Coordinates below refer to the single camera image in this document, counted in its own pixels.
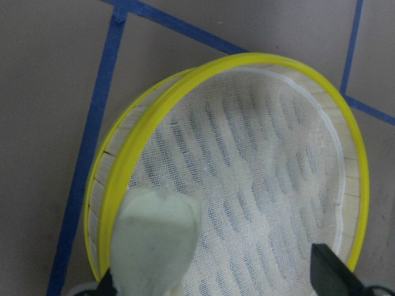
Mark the yellow steamer basket centre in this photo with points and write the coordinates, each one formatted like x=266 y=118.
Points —
x=272 y=151

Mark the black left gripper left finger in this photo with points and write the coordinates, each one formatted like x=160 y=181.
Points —
x=105 y=286

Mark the white bun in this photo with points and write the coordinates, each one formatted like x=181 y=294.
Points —
x=153 y=242

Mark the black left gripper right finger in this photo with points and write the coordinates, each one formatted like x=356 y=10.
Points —
x=330 y=276

